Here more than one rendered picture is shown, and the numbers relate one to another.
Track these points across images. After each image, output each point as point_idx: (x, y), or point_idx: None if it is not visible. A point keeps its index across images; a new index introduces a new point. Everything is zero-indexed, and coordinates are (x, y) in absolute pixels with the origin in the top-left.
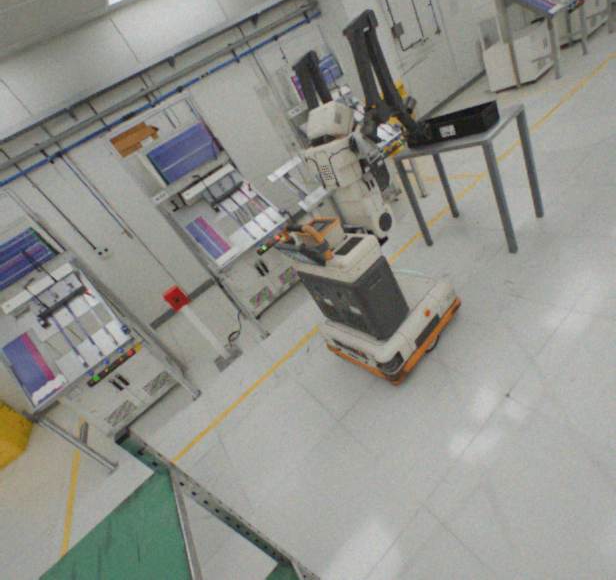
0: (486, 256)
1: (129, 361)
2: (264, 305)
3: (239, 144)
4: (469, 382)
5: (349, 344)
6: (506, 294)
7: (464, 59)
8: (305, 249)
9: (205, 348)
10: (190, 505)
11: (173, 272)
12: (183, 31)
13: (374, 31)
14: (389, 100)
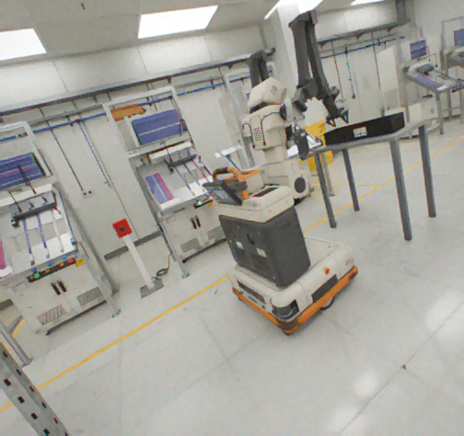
0: (382, 240)
1: (72, 271)
2: (191, 252)
3: (203, 141)
4: (362, 346)
5: (250, 286)
6: (401, 271)
7: (370, 118)
8: (226, 185)
9: (137, 278)
10: (69, 414)
11: (133, 219)
12: (181, 63)
13: (313, 28)
14: (318, 84)
